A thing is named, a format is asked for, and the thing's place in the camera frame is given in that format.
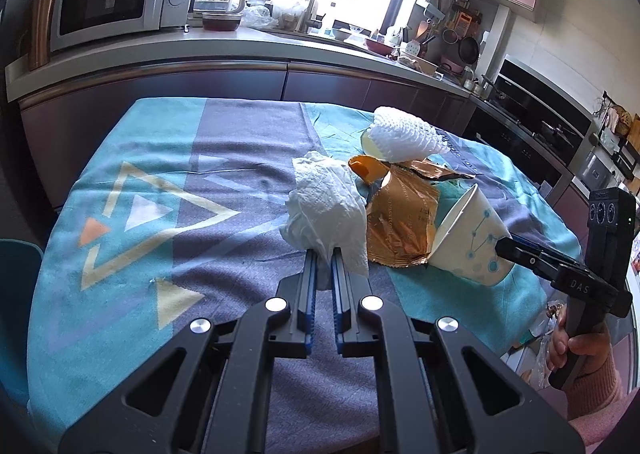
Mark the copper metal jug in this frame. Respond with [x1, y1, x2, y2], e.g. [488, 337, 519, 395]
[27, 0, 62, 72]

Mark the gold foil packet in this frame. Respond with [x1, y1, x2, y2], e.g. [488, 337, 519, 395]
[366, 166, 441, 269]

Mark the pink cooking pot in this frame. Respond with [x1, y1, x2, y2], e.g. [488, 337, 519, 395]
[366, 36, 402, 55]

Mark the person's right hand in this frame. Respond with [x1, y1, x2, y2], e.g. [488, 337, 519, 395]
[545, 306, 610, 373]

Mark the white foam fruit net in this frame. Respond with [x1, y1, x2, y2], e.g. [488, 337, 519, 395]
[372, 106, 451, 161]

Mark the teal grey printed tablecloth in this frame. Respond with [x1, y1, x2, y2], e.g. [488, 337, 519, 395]
[27, 96, 583, 454]

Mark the beige tray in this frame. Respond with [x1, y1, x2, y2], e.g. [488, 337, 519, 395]
[399, 54, 442, 75]

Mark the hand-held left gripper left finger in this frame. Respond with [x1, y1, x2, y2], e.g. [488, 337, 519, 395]
[57, 248, 321, 454]

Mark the kitchen counter with brown cabinets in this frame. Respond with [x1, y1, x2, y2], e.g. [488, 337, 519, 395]
[5, 25, 473, 209]

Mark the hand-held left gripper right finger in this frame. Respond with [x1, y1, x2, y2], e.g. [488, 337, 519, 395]
[332, 246, 586, 454]

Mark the pale yellow round piece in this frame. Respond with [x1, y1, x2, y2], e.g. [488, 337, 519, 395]
[360, 129, 396, 161]

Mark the white wall rack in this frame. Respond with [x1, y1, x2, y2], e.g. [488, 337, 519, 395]
[414, 0, 447, 20]

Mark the cluttered side shelf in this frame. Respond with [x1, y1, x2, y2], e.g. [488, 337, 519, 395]
[594, 92, 640, 185]

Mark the person's right forearm pink sleeve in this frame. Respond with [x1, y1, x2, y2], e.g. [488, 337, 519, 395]
[565, 331, 627, 454]

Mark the small metal pot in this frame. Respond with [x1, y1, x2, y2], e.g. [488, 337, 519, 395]
[461, 66, 490, 95]

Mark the blue chair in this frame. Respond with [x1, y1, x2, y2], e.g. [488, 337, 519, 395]
[0, 239, 44, 410]

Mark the white dotted paper cup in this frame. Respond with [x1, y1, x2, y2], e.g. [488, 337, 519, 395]
[429, 184, 513, 287]

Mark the orange peel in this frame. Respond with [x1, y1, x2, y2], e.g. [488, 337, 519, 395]
[348, 155, 394, 185]

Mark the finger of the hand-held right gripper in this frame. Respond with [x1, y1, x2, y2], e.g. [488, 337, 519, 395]
[511, 233, 584, 266]
[494, 237, 559, 283]

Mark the white paper towel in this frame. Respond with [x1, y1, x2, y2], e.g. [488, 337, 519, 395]
[280, 150, 371, 277]

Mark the torn gold foil strip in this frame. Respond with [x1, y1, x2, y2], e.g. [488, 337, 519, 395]
[400, 160, 476, 183]

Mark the black built-in oven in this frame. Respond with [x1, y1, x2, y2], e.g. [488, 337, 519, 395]
[465, 55, 597, 187]

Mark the crumpled clear plastic bag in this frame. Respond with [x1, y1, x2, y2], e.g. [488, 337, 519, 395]
[242, 4, 279, 30]

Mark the black frying pan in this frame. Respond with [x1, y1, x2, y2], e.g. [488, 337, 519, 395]
[458, 36, 481, 63]

